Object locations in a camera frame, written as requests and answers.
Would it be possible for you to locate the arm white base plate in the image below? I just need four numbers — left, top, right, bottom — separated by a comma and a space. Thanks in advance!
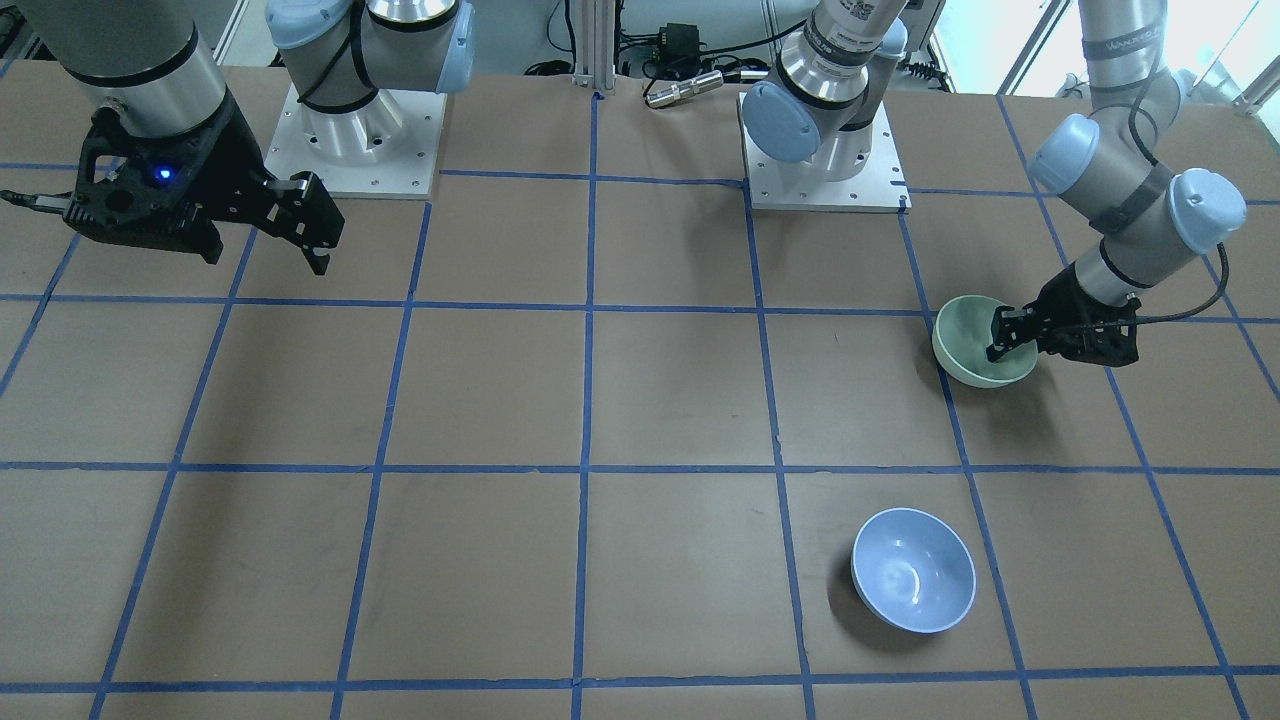
742, 105, 911, 213
264, 88, 451, 201

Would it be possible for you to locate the blue bowl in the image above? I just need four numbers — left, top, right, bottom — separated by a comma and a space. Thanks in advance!
850, 507, 977, 635

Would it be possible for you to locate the silver cylindrical connector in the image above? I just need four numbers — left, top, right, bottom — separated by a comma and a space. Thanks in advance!
643, 70, 724, 110

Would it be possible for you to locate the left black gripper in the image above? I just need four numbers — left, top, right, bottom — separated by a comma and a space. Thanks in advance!
986, 266, 1140, 366

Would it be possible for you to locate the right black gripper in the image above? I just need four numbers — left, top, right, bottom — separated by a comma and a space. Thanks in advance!
61, 92, 346, 275

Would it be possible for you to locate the light green bowl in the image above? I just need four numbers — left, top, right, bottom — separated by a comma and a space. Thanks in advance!
932, 295, 1039, 389

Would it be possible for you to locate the black power adapter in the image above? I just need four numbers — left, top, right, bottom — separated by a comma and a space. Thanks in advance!
655, 22, 701, 64

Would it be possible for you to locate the aluminium frame post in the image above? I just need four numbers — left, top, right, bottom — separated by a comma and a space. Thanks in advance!
564, 1, 620, 97

